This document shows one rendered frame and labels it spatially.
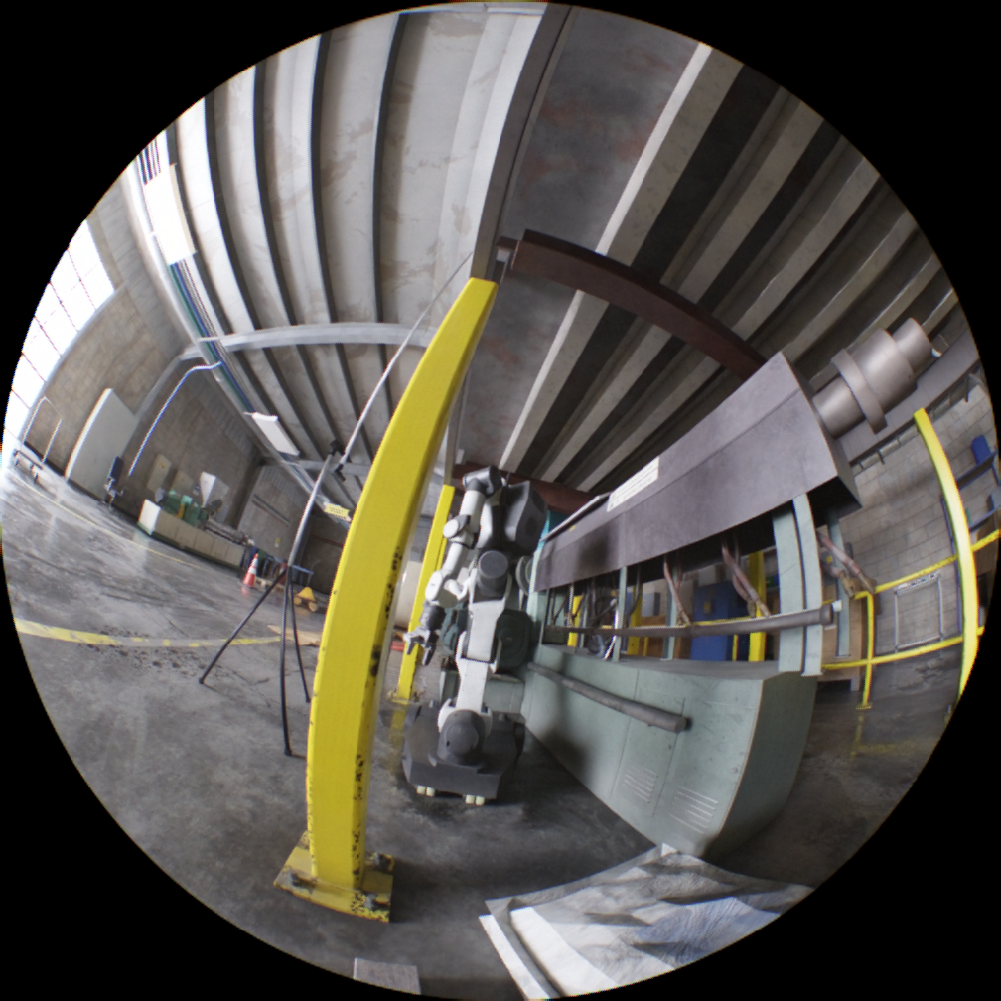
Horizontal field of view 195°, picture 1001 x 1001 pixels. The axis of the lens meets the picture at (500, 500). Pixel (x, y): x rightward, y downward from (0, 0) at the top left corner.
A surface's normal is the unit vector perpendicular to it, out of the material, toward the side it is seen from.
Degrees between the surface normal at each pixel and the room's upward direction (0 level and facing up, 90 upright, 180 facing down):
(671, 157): 180
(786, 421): 90
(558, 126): 180
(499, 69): 171
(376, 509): 90
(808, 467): 90
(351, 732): 90
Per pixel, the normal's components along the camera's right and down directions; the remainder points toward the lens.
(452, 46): -0.01, 0.93
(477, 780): 0.04, -0.40
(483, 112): -0.31, 0.85
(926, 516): -0.96, -0.23
